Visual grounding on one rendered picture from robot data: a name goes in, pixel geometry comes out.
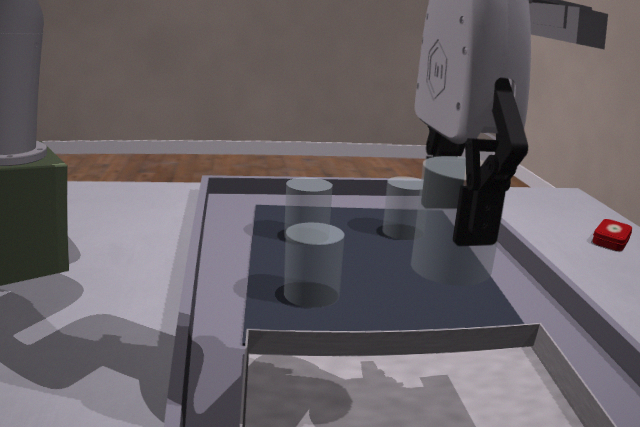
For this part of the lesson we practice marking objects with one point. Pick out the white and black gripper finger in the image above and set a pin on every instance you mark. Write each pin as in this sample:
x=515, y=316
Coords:
x=438, y=145
x=480, y=203

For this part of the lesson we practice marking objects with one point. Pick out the clear glass cylinder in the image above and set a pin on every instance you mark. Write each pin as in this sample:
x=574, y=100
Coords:
x=313, y=264
x=401, y=207
x=435, y=255
x=307, y=200

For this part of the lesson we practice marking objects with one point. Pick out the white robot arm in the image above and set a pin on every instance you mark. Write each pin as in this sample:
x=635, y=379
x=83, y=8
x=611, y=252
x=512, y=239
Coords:
x=20, y=56

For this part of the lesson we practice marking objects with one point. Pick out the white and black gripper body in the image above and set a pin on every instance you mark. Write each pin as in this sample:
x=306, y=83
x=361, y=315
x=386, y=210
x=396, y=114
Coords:
x=456, y=80

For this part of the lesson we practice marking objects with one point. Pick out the red square tin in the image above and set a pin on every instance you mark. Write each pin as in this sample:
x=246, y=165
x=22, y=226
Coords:
x=612, y=234

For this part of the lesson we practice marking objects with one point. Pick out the dark grey flat mat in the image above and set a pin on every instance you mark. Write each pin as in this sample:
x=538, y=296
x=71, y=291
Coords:
x=379, y=289

